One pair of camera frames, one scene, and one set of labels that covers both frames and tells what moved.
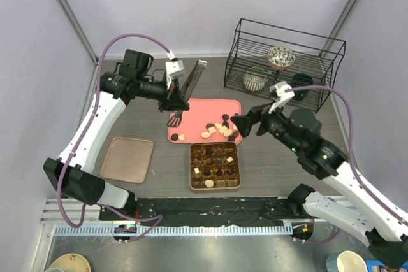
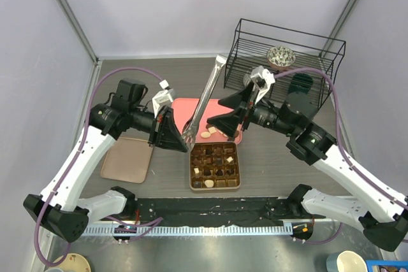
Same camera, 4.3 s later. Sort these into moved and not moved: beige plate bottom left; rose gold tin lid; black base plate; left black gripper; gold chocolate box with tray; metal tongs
Moved: metal tongs; left black gripper
Not moved: rose gold tin lid; beige plate bottom left; black base plate; gold chocolate box with tray
